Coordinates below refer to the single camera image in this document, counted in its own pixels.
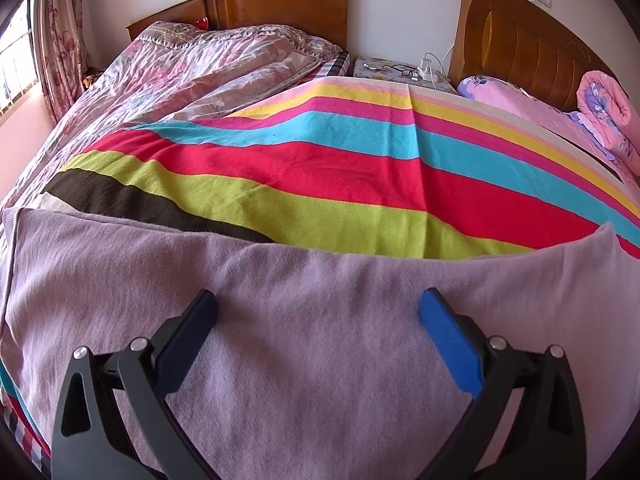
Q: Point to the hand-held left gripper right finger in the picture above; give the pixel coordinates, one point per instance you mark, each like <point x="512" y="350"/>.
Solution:
<point x="447" y="335"/>

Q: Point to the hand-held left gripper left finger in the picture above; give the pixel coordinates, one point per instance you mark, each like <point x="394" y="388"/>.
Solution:
<point x="192" y="330"/>

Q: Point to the mauve pants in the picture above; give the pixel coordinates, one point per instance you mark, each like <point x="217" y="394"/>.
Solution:
<point x="310" y="320"/>

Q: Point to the striped colourful blanket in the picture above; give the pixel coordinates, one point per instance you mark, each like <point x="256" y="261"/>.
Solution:
<point x="350" y="175"/>

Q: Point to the pink bed sheet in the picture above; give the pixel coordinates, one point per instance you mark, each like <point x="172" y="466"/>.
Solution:
<point x="575" y="132"/>

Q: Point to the pink floral pillow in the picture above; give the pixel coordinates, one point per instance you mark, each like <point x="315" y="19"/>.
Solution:
<point x="510" y="97"/>

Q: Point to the white power strip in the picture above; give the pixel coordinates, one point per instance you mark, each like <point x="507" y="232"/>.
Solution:
<point x="428" y="71"/>

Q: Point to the black glasses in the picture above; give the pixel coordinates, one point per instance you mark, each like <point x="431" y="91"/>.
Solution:
<point x="409" y="72"/>

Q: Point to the golden patterned bundle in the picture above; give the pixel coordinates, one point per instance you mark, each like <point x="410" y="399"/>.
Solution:
<point x="92" y="80"/>

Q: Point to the patterned nightstand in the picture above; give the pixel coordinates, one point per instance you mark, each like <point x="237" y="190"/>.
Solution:
<point x="385" y="67"/>

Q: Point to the rolled pink floral quilt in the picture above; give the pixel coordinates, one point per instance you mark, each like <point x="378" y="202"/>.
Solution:
<point x="607" y="110"/>

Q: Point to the plaid bed sheet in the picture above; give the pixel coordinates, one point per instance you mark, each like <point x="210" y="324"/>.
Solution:
<point x="336" y="64"/>

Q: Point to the ribbed wooden headboard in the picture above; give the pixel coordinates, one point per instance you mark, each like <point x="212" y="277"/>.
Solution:
<point x="520" y="50"/>

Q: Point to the small red object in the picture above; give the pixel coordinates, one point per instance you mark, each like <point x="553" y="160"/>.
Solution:
<point x="202" y="23"/>

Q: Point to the floral pink curtain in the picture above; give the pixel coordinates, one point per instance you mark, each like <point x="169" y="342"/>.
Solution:
<point x="60" y="45"/>

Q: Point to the barred window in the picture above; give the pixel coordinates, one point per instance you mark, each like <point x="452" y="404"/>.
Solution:
<point x="17" y="65"/>

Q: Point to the plain wooden headboard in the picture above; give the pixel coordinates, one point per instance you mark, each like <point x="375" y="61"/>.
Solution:
<point x="280" y="7"/>

